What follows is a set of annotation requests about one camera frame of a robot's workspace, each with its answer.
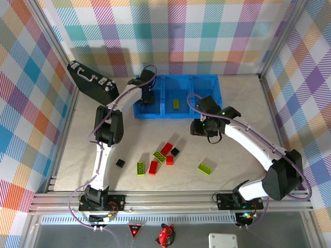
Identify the blue three-compartment bin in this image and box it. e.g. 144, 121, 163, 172
133, 74, 223, 120

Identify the black briefcase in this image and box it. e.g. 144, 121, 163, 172
67, 60, 121, 106

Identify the small right circuit board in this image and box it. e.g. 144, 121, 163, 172
236, 211, 259, 223

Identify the small circuit board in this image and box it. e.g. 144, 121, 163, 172
89, 213, 116, 223
236, 211, 259, 223

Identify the red and black toy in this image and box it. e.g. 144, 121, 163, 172
155, 223, 177, 246

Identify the red triangle emblem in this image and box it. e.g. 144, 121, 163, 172
128, 224, 143, 240

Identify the small left circuit board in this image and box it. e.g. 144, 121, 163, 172
89, 213, 116, 223

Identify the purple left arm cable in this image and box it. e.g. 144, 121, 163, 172
68, 64, 158, 248

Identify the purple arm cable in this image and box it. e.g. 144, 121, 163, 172
186, 93, 312, 229
68, 64, 158, 248

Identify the aluminium side rail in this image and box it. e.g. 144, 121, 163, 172
45, 86, 80, 193
259, 76, 310, 193

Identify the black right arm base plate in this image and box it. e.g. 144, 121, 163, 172
216, 193, 264, 210

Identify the aluminium front rail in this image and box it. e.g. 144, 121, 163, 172
28, 190, 313, 214

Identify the white slotted cable duct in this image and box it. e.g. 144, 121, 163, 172
41, 216, 237, 225

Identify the aluminium frame post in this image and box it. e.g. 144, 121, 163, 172
258, 0, 310, 78
32, 0, 80, 90

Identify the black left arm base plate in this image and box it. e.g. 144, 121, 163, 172
79, 195, 126, 211

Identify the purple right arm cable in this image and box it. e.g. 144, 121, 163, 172
186, 93, 312, 229

